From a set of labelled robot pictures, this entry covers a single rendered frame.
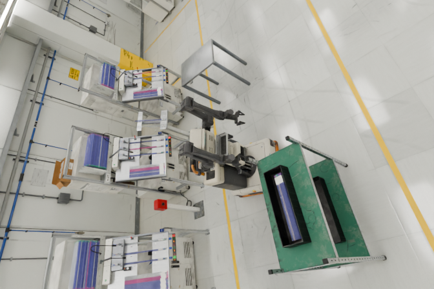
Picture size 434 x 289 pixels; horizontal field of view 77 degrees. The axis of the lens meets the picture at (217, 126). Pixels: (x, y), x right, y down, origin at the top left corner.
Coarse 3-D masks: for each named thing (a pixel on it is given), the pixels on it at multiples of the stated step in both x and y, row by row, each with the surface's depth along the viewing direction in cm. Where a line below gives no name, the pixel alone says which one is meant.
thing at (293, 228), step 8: (280, 176) 217; (280, 184) 214; (280, 192) 212; (288, 200) 206; (288, 208) 204; (288, 216) 202; (288, 224) 200; (296, 224) 196; (296, 232) 194; (296, 240) 194
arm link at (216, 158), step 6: (192, 144) 219; (192, 150) 217; (198, 150) 221; (204, 150) 226; (204, 156) 226; (210, 156) 229; (216, 156) 235; (222, 156) 240; (216, 162) 238; (222, 162) 238
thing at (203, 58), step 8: (200, 48) 404; (208, 48) 388; (224, 48) 407; (192, 56) 414; (200, 56) 397; (208, 56) 382; (232, 56) 421; (184, 64) 426; (192, 64) 407; (200, 64) 391; (208, 64) 376; (216, 64) 374; (184, 72) 418; (192, 72) 400; (200, 72) 386; (232, 72) 396; (184, 80) 411; (208, 80) 468; (240, 80) 409; (192, 88) 422; (208, 96) 443
